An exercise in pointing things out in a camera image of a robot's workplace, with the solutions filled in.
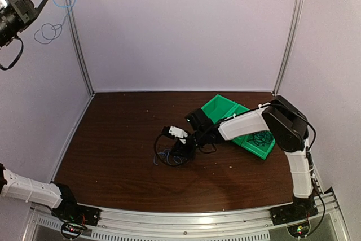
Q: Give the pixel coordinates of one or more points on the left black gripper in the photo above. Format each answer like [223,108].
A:
[26,9]

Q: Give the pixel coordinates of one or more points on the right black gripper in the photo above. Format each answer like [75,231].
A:
[179,146]

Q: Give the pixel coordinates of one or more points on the green three-compartment bin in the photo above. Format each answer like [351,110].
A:
[248,132]

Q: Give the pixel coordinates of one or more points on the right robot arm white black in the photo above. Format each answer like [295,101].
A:
[277,122]

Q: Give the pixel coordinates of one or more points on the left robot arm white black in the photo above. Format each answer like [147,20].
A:
[48,194]

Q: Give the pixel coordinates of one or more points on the left circuit board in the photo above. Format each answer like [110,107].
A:
[71,230]

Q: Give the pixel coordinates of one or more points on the circuit board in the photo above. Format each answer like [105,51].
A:
[299,231]
[71,230]

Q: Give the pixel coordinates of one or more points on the right circuit board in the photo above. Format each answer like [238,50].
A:
[299,231]

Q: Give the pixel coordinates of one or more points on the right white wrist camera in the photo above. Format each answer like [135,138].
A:
[174,132]

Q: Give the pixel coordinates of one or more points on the left aluminium frame post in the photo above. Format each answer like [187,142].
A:
[69,5]

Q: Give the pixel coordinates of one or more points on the aluminium frame post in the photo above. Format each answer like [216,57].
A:
[69,5]
[291,37]

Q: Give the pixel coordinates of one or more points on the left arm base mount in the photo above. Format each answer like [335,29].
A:
[80,214]

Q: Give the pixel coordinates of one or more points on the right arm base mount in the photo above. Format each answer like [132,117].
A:
[291,213]

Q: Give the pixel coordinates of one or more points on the front aluminium rail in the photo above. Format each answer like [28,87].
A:
[247,224]

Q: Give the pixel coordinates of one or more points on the right aluminium frame post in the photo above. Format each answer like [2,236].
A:
[291,37]

